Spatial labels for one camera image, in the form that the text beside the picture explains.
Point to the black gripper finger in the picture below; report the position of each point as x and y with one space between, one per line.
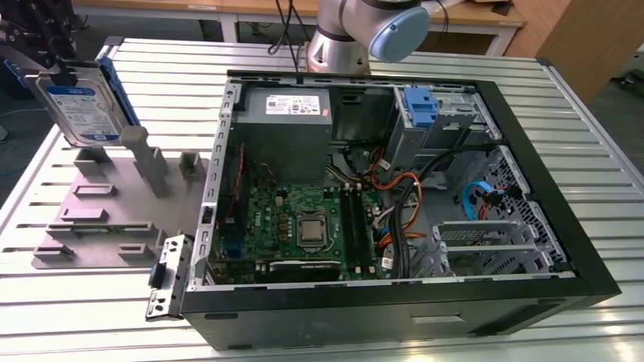
63 73

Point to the hard disk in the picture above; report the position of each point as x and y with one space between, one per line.
80 113

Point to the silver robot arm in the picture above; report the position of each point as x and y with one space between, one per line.
332 41

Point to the metal disk bay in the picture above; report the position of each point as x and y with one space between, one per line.
494 247

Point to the grey parts rack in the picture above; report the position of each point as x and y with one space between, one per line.
126 226

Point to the grey power supply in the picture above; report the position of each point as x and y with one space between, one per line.
282 151

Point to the green motherboard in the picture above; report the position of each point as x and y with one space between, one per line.
271 211

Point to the CPU socket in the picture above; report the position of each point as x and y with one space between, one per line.
312 215

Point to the silver CPU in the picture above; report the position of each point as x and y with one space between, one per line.
312 231

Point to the black RAM slot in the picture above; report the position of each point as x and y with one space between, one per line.
351 226
364 226

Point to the black graphics card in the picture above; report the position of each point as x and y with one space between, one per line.
307 270

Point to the blue drive latch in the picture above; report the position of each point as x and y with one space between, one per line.
420 109

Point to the metal drive cage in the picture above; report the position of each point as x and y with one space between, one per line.
410 147

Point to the wooden desk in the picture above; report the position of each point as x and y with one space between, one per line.
483 15

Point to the black PC case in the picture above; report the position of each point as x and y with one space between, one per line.
352 313

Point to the wooden cabinet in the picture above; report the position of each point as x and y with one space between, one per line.
588 37

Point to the black chair base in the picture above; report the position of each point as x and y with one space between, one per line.
631 77

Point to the metal card retainer bracket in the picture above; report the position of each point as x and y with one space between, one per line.
174 264

